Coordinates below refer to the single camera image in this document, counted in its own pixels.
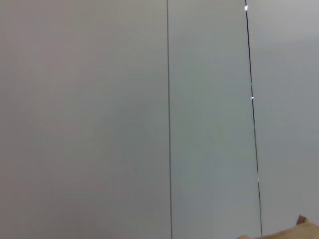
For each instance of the khaki fabric food bag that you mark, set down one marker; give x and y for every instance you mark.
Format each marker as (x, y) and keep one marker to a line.
(299, 231)

